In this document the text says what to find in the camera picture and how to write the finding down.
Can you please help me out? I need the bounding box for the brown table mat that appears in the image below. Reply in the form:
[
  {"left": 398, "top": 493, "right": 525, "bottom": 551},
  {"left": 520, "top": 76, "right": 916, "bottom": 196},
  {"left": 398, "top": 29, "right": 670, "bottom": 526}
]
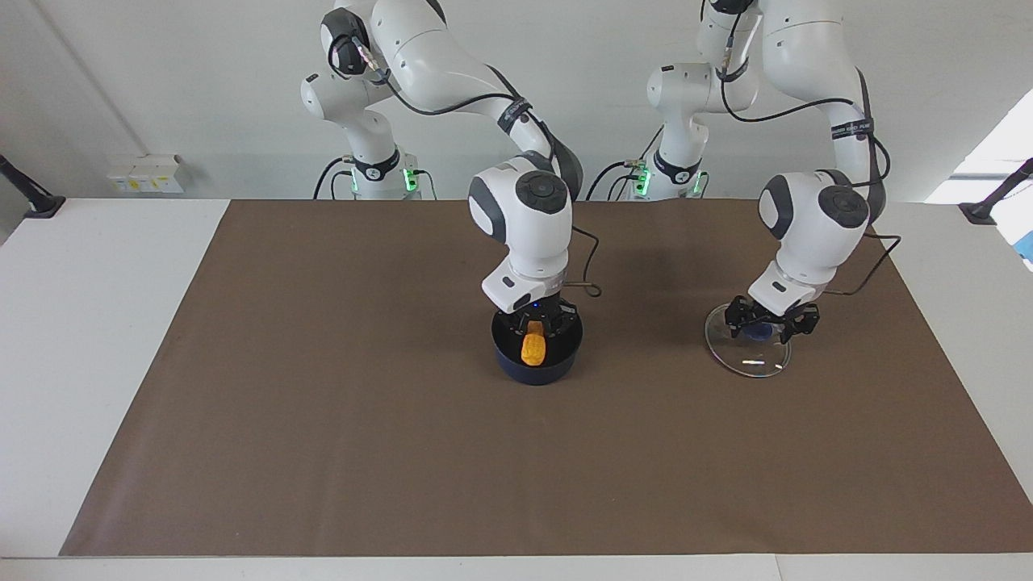
[{"left": 59, "top": 199, "right": 1033, "bottom": 558}]

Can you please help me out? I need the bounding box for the dark pot with purple handle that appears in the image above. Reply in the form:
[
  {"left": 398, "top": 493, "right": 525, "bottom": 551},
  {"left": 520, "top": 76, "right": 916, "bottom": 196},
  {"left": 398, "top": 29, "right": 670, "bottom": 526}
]
[{"left": 491, "top": 307, "right": 585, "bottom": 387}]

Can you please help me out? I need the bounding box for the glass lid with purple knob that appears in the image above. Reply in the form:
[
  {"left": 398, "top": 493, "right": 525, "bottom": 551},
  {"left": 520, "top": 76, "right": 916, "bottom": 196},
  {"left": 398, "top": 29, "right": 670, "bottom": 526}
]
[{"left": 705, "top": 303, "right": 793, "bottom": 378}]

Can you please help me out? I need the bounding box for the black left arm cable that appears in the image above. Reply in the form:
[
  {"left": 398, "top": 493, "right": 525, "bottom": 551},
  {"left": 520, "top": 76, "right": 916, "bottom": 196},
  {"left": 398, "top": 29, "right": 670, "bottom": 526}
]
[{"left": 717, "top": 32, "right": 902, "bottom": 298}]

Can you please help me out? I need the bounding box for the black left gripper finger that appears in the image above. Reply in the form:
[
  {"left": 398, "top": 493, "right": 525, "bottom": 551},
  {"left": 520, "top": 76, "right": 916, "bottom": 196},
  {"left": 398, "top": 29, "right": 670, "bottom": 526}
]
[
  {"left": 723, "top": 295, "right": 756, "bottom": 339},
  {"left": 776, "top": 305, "right": 822, "bottom": 347}
]

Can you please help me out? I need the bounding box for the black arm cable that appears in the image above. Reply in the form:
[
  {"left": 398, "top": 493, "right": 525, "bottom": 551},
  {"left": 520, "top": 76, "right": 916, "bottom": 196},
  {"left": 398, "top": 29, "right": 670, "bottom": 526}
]
[
  {"left": 717, "top": 32, "right": 902, "bottom": 298},
  {"left": 352, "top": 36, "right": 603, "bottom": 298}
]

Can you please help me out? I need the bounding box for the yellow toy corn cob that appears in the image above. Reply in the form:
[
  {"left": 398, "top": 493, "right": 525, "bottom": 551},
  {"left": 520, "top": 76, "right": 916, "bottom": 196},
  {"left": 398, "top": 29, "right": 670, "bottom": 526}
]
[{"left": 521, "top": 320, "right": 549, "bottom": 367}]

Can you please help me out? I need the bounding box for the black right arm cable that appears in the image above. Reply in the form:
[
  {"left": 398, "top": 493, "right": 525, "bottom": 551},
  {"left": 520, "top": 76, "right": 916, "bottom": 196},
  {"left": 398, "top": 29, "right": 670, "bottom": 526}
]
[{"left": 352, "top": 36, "right": 603, "bottom": 298}]

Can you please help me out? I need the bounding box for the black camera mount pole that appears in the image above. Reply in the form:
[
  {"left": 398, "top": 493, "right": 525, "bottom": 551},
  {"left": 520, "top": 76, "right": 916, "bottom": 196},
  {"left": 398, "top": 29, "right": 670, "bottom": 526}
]
[
  {"left": 958, "top": 157, "right": 1033, "bottom": 226},
  {"left": 0, "top": 153, "right": 66, "bottom": 220}
]

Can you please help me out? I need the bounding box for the white wall socket box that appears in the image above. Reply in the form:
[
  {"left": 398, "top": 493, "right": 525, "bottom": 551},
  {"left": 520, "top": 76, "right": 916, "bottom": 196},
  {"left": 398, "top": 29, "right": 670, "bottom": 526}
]
[{"left": 107, "top": 153, "right": 186, "bottom": 195}]

